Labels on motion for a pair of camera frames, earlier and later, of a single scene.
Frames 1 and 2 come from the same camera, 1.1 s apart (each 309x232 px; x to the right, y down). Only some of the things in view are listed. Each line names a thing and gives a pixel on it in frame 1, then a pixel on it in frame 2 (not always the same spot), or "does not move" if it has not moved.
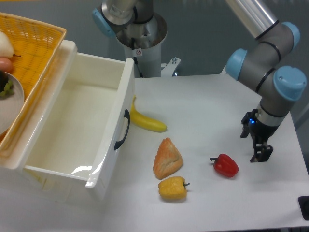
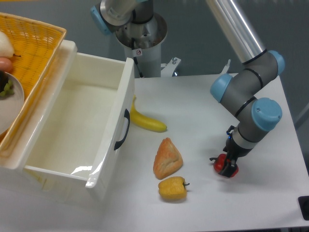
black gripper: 259,133 to 234,152
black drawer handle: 127,115 does not move
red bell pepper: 225,165 does not move
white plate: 11,108 does not move
